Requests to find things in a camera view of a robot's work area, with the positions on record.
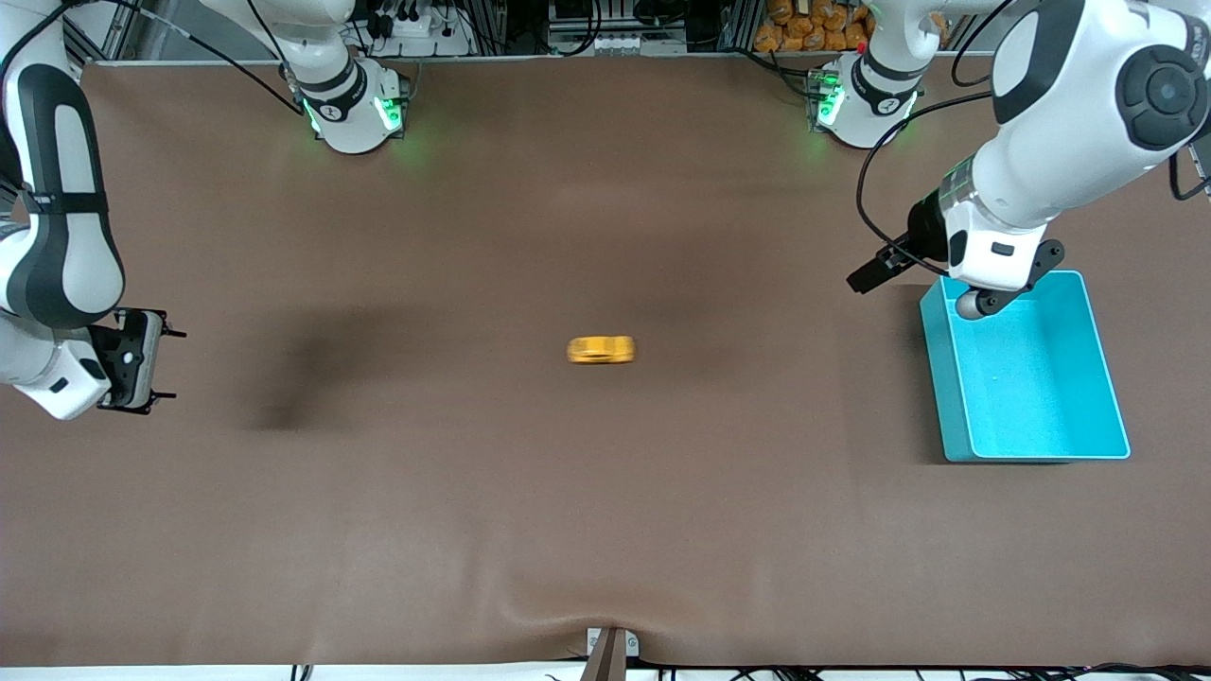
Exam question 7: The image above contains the teal plastic bin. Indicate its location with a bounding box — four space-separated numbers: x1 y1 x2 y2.
920 269 1132 464

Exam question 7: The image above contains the brown table mat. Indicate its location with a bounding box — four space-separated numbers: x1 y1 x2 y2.
0 55 1211 669

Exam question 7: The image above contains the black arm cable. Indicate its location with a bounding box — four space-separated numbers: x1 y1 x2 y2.
855 90 996 258
0 0 306 116

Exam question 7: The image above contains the yellow beetle toy car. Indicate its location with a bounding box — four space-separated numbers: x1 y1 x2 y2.
566 335 638 366

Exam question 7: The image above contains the pile of orange bags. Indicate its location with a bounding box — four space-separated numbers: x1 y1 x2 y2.
753 0 877 54

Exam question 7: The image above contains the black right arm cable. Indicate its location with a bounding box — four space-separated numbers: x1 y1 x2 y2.
0 0 306 116

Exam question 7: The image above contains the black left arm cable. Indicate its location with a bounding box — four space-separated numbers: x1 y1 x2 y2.
855 90 996 258

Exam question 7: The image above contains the white power strip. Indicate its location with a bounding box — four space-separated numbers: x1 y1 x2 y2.
371 0 476 56

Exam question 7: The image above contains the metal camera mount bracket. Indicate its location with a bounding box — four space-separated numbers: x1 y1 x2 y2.
579 627 641 681

